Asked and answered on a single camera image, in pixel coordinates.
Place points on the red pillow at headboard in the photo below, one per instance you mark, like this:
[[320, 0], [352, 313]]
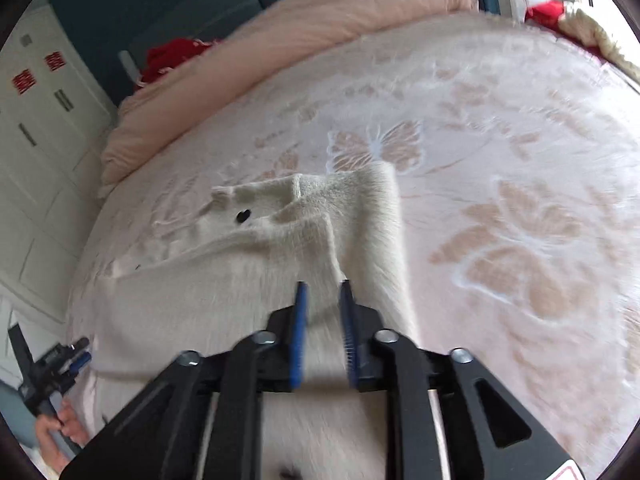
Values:
[[163, 59]]

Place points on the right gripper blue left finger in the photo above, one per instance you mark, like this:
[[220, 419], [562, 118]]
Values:
[[285, 358]]

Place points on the beige plush toy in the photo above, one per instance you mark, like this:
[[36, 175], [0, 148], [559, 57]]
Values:
[[583, 24]]

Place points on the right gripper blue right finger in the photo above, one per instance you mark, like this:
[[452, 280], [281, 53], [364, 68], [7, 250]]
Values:
[[360, 324]]

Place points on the cream knit sweater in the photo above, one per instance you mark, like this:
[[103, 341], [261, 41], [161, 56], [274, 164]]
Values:
[[184, 267]]

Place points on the person's left hand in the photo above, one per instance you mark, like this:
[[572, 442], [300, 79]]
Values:
[[67, 423]]

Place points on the red cloth near window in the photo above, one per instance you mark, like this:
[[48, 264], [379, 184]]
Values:
[[546, 14]]

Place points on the pink folded duvet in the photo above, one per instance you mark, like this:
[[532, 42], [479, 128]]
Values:
[[286, 33]]

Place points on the pink butterfly bedspread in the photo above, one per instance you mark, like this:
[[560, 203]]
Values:
[[517, 163]]

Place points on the white panelled wardrobe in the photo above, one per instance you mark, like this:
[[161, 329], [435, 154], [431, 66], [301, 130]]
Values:
[[54, 120]]

